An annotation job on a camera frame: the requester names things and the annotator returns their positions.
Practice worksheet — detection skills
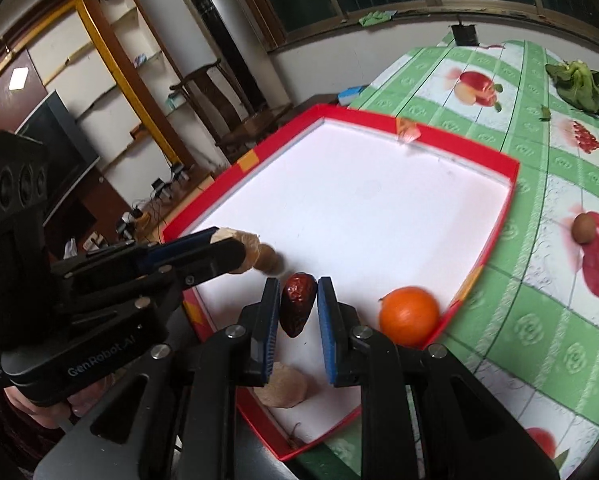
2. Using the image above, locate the red date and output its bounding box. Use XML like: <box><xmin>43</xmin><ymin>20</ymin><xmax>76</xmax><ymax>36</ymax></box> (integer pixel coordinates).
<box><xmin>279</xmin><ymin>272</ymin><xmax>311</xmax><ymax>338</ymax></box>

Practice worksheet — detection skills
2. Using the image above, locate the green bok choy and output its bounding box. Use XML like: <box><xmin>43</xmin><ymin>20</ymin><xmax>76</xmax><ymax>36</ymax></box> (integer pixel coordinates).
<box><xmin>544</xmin><ymin>59</ymin><xmax>599</xmax><ymax>121</ymax></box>

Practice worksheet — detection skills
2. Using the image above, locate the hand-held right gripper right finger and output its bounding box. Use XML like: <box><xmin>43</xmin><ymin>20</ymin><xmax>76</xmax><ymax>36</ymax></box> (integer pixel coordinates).
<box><xmin>317</xmin><ymin>275</ymin><xmax>561</xmax><ymax>480</ymax></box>

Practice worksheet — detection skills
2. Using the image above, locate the dark wooden chair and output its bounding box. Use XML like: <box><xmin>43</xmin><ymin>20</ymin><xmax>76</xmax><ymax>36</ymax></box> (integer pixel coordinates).
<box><xmin>169</xmin><ymin>59</ymin><xmax>300</xmax><ymax>161</ymax></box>

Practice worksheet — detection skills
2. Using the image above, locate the green cloth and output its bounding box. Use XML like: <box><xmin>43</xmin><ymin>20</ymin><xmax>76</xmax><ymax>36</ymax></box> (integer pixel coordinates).
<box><xmin>358</xmin><ymin>9</ymin><xmax>397</xmax><ymax>27</ymax></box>

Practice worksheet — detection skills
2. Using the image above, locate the white standing air conditioner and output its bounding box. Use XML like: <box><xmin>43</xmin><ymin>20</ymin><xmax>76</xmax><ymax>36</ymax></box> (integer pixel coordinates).
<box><xmin>178</xmin><ymin>0</ymin><xmax>292</xmax><ymax>111</ymax></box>

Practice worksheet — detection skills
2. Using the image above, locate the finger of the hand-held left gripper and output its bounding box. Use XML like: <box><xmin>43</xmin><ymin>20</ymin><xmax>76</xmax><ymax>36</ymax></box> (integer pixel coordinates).
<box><xmin>64</xmin><ymin>236</ymin><xmax>247</xmax><ymax>311</ymax></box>
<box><xmin>86</xmin><ymin>226</ymin><xmax>221</xmax><ymax>273</ymax></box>

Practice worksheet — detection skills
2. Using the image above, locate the person's left hand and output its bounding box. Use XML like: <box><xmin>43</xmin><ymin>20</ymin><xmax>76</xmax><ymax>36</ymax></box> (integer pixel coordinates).
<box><xmin>4</xmin><ymin>381</ymin><xmax>108</xmax><ymax>430</ymax></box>

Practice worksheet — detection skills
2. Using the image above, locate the orange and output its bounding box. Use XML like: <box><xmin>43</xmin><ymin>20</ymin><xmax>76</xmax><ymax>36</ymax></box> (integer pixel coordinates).
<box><xmin>378</xmin><ymin>286</ymin><xmax>441</xmax><ymax>348</ymax></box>

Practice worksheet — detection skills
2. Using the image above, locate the beige cake piece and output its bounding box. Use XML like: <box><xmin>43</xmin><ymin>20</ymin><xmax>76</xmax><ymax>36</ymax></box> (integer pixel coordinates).
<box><xmin>253</xmin><ymin>361</ymin><xmax>310</xmax><ymax>409</ymax></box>
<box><xmin>212</xmin><ymin>226</ymin><xmax>262</xmax><ymax>276</ymax></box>

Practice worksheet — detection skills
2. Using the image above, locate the wooden shelf cabinet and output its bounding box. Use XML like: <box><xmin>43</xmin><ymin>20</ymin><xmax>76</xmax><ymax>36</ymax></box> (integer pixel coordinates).
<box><xmin>0</xmin><ymin>0</ymin><xmax>215</xmax><ymax>221</ymax></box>

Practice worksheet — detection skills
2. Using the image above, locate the black pen holder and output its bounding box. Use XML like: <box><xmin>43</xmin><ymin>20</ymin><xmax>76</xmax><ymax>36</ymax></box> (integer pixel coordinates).
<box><xmin>451</xmin><ymin>22</ymin><xmax>480</xmax><ymax>47</ymax></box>

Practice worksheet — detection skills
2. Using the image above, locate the blue box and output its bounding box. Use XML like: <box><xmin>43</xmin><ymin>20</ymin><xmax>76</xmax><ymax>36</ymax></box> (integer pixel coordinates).
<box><xmin>338</xmin><ymin>85</ymin><xmax>370</xmax><ymax>107</ymax></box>

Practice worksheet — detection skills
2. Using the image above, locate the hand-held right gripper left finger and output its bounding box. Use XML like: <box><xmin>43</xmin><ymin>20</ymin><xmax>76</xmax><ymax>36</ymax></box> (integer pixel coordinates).
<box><xmin>33</xmin><ymin>276</ymin><xmax>282</xmax><ymax>480</ymax></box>

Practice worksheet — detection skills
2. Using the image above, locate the wooden television stand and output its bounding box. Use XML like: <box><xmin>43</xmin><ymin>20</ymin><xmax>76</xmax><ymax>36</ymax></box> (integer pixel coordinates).
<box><xmin>44</xmin><ymin>160</ymin><xmax>215</xmax><ymax>261</ymax></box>

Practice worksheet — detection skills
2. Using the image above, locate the brown longan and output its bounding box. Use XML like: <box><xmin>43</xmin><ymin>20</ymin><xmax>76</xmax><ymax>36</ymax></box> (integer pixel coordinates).
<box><xmin>572</xmin><ymin>212</ymin><xmax>596</xmax><ymax>245</ymax></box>
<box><xmin>256</xmin><ymin>244</ymin><xmax>285</xmax><ymax>276</ymax></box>

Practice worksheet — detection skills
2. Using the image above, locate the black television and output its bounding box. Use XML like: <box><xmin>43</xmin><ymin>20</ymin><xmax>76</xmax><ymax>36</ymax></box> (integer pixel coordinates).
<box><xmin>14</xmin><ymin>90</ymin><xmax>101</xmax><ymax>226</ymax></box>

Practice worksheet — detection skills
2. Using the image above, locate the green fruit print tablecloth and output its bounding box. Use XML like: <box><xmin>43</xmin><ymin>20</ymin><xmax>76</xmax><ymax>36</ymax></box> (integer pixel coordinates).
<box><xmin>324</xmin><ymin>40</ymin><xmax>599</xmax><ymax>480</ymax></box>

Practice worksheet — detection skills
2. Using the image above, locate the red cardboard box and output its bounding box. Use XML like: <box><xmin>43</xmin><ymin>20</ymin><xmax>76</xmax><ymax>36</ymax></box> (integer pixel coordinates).
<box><xmin>160</xmin><ymin>104</ymin><xmax>521</xmax><ymax>462</ymax></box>

